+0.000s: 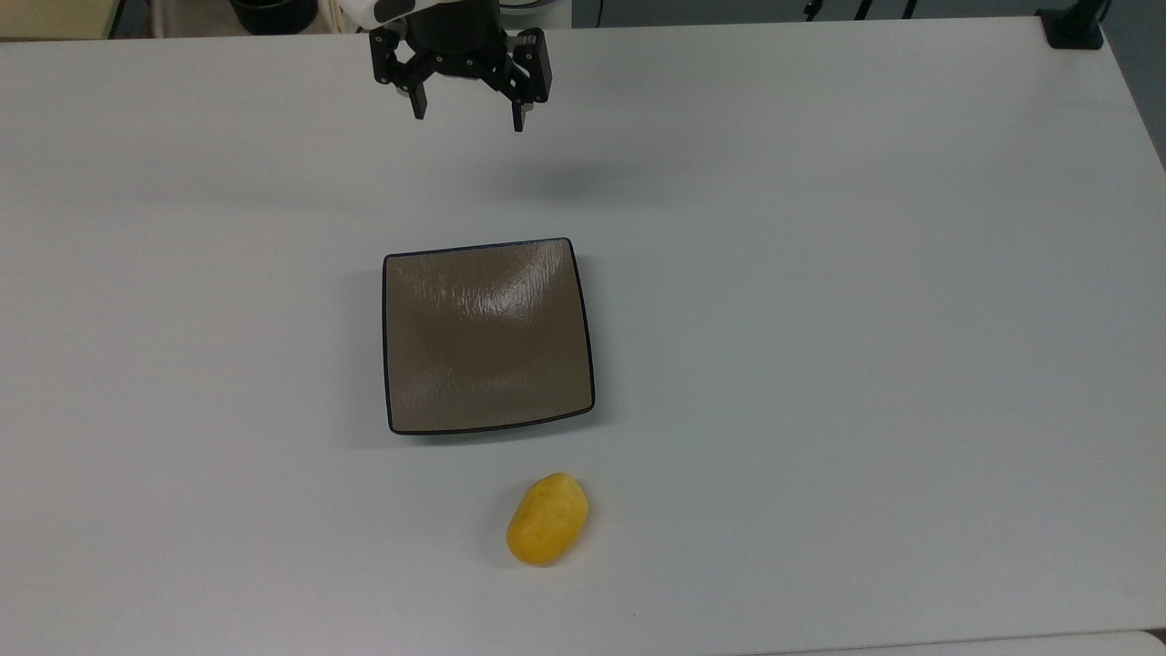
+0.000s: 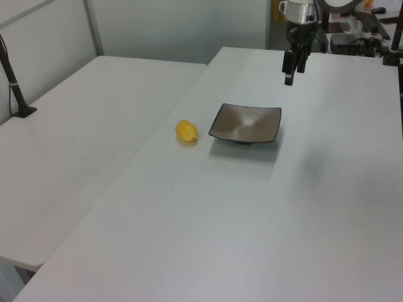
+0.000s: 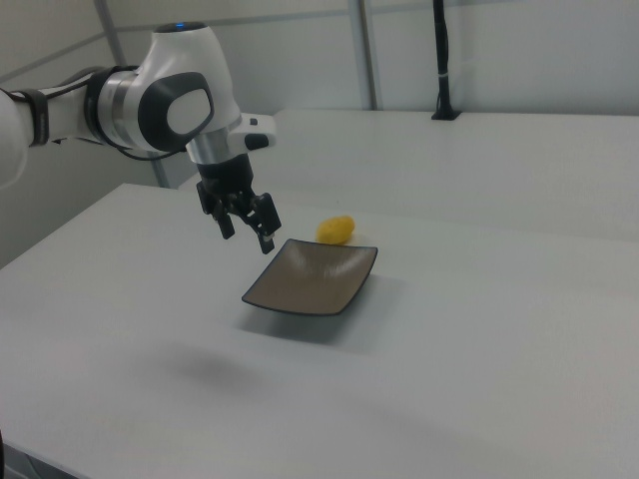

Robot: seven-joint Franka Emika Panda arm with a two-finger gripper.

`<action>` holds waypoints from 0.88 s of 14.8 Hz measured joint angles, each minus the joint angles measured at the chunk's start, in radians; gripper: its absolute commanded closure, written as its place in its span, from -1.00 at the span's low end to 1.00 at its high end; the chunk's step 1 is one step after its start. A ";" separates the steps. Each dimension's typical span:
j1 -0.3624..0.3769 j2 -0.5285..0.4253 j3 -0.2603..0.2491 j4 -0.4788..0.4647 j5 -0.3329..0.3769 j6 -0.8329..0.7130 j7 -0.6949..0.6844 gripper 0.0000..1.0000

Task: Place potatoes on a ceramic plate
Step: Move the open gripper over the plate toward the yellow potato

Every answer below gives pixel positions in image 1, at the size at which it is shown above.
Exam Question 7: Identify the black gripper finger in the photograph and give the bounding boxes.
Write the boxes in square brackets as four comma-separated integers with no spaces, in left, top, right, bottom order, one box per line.
[483,27,554,134]
[368,26,433,121]

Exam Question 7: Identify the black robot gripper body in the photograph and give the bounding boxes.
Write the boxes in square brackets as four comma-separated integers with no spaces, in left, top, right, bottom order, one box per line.
[404,0,507,85]

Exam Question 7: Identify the yellow potato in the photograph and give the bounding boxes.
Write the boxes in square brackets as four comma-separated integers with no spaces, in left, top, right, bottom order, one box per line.
[506,472,590,568]

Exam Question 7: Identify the square brown ceramic plate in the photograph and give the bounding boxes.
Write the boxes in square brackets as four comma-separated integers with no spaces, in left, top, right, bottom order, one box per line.
[382,237,597,436]

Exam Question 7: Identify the black round bin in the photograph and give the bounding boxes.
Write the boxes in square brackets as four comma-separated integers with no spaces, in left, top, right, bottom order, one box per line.
[228,0,320,36]

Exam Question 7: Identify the black stand legs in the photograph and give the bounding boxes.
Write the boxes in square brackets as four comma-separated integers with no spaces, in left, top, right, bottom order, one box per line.
[802,0,921,21]

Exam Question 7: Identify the light wooden board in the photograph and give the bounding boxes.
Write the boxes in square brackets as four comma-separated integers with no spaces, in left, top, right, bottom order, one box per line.
[0,0,125,40]

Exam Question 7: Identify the black table clamp mount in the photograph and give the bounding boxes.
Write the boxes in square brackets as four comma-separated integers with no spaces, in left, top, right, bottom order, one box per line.
[1037,0,1110,51]

